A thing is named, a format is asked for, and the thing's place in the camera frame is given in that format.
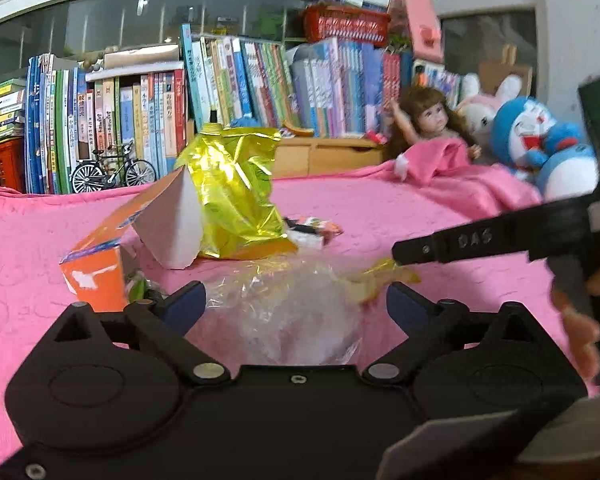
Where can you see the torn orange cardboard box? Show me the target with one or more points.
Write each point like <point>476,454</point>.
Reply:
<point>165,219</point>

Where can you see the yellow foil snack bag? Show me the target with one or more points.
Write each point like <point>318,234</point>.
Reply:
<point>231,169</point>

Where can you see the red plastic crate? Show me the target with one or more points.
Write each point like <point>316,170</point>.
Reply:
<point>11,164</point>

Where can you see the pink toy house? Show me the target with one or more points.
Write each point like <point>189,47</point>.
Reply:
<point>418,21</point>

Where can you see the miniature bicycle model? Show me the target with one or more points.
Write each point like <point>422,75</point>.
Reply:
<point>115,168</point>

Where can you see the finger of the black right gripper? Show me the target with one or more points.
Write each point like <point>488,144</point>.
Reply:
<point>541,231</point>

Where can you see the pink white bunny plush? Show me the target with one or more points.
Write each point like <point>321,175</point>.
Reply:
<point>478,109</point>

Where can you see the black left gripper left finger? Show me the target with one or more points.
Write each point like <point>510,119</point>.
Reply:
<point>161,327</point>

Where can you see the wooden drawer organizer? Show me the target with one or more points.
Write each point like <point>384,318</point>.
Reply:
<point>302,157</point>

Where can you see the green silver wrapper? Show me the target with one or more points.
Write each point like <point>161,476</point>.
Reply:
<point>135,286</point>

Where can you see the person right hand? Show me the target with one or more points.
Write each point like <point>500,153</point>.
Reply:
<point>568,295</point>

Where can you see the row of upright books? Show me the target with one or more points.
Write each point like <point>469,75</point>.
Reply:
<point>161,96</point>

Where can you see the clear plastic bag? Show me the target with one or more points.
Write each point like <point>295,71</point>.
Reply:
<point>285,311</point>

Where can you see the stack of flat books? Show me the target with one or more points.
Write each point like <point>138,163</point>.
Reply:
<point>13,98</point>

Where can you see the brown haired doll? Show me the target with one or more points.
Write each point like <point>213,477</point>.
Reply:
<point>422,114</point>

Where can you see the blue doraemon plush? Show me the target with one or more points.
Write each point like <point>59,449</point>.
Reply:
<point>539,149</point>

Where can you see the colourful small snack packet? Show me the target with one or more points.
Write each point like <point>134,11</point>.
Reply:
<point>311,232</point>

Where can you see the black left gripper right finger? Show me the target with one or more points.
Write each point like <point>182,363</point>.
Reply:
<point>431,330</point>

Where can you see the pink bunny print towel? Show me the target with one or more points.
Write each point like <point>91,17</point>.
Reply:
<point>36,231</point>

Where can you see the red basket on books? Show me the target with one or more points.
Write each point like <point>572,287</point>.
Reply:
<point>322,21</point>

